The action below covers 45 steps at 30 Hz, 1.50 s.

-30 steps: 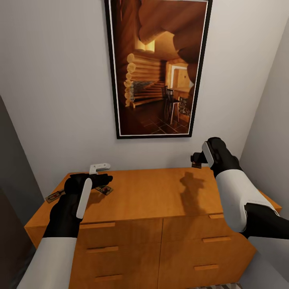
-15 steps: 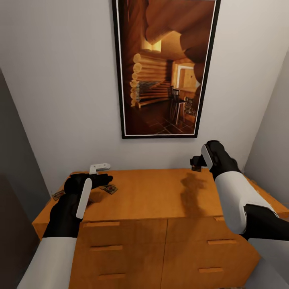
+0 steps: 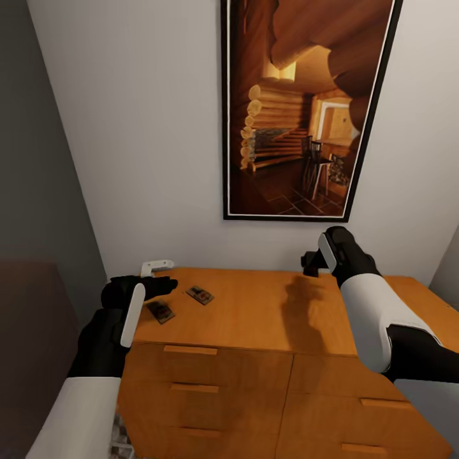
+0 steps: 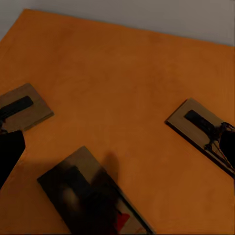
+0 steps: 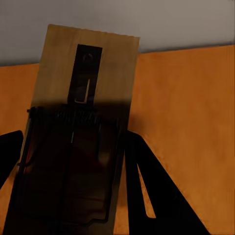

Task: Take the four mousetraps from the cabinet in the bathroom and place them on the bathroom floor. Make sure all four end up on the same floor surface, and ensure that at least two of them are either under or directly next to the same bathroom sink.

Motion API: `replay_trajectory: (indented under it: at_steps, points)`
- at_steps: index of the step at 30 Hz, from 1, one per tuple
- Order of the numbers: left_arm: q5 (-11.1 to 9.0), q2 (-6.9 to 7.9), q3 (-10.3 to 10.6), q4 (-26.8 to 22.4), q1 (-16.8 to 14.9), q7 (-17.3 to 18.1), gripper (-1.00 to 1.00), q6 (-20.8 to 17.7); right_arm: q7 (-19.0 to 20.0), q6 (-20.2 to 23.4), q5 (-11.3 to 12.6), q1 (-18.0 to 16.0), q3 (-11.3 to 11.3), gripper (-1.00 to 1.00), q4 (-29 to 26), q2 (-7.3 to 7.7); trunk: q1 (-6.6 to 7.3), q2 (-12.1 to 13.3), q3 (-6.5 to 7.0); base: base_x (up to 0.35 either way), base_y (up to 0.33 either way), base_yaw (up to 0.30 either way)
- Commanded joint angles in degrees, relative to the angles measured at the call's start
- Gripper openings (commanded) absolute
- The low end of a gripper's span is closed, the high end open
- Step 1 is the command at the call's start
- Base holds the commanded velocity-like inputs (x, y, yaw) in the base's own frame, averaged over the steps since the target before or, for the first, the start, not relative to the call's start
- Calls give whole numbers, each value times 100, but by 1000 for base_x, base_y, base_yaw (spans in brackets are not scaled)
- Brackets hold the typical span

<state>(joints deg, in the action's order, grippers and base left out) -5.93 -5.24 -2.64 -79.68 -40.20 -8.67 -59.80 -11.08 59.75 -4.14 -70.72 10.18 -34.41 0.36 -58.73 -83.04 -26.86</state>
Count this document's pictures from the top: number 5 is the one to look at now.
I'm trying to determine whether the mousetrap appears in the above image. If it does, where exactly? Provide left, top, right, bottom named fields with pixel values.
left=2, top=24, right=140, bottom=235

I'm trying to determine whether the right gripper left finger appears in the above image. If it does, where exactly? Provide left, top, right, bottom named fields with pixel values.
left=0, top=130, right=24, bottom=189

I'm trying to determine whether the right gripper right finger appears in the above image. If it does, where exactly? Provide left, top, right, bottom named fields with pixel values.
left=124, top=130, right=211, bottom=235

